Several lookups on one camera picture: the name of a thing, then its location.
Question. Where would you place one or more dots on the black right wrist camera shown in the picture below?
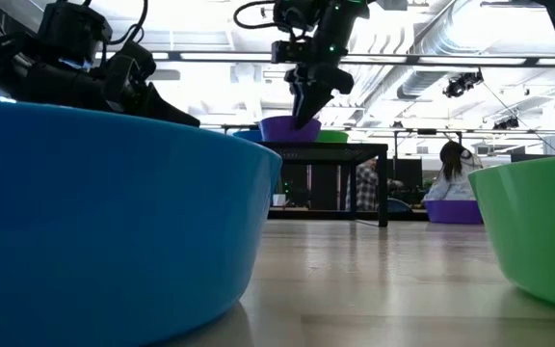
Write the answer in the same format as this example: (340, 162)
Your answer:
(292, 52)

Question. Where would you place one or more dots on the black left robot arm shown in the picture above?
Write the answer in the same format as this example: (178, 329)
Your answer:
(27, 72)

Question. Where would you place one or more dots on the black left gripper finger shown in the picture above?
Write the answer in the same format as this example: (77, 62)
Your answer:
(162, 112)

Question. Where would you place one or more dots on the green plastic mini bowl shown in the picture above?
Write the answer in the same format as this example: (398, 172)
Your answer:
(537, 231)
(335, 137)

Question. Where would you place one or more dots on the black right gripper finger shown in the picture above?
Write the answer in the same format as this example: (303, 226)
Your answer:
(301, 108)
(320, 101)

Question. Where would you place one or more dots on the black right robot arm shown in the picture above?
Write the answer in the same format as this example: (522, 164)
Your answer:
(335, 24)

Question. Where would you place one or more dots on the person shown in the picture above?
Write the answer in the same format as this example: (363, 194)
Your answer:
(451, 178)
(366, 188)

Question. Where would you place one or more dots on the silver ventilation duct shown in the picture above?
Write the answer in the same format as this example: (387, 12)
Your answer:
(422, 82)

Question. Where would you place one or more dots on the purple plastic mini bowl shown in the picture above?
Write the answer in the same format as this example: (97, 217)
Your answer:
(277, 130)
(453, 212)

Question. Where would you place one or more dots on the dark blue chair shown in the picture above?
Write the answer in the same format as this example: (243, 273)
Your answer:
(398, 206)

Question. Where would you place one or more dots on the black perforated metal rack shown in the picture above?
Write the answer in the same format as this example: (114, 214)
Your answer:
(335, 153)

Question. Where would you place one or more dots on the black ceiling spotlight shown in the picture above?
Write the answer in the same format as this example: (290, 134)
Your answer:
(463, 83)
(506, 123)

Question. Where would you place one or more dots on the blue plastic mini bowl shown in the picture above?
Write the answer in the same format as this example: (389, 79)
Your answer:
(89, 217)
(248, 136)

